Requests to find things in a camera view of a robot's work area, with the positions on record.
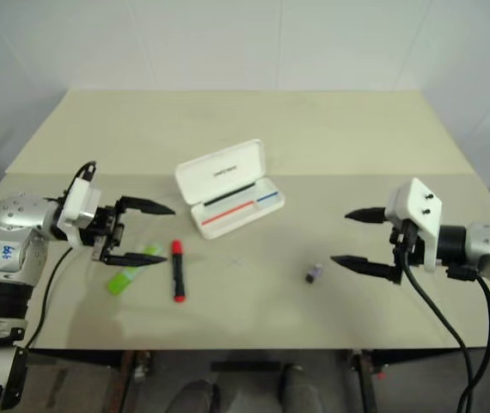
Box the white hard pencil case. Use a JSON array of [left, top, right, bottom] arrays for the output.
[[174, 138, 287, 241]]

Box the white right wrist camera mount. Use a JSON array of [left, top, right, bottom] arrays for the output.
[[385, 176, 444, 274]]

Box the black pen with red caps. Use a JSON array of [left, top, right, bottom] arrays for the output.
[[170, 239, 187, 304]]

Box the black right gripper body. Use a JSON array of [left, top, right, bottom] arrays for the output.
[[389, 219, 426, 268]]

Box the rusty metal table leg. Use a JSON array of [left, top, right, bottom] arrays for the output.
[[347, 348, 386, 413], [118, 350, 152, 413]]

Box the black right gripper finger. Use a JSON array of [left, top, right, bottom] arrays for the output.
[[329, 254, 403, 285], [345, 206, 387, 225]]

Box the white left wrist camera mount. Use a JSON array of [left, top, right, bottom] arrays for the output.
[[58, 178, 102, 250]]

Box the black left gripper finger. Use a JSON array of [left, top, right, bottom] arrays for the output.
[[114, 195, 176, 216], [101, 252, 168, 267]]

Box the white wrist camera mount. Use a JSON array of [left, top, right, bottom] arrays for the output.
[[385, 176, 444, 274], [58, 178, 102, 250]]

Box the green highlighter pen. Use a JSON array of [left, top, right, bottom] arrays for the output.
[[107, 242, 163, 296]]

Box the black table frame rail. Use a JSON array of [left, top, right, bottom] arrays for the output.
[[25, 347, 490, 367]]

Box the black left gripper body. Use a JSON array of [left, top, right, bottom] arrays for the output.
[[83, 205, 126, 262]]

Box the small purple eraser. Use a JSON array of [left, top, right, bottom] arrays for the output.
[[304, 262, 324, 284]]

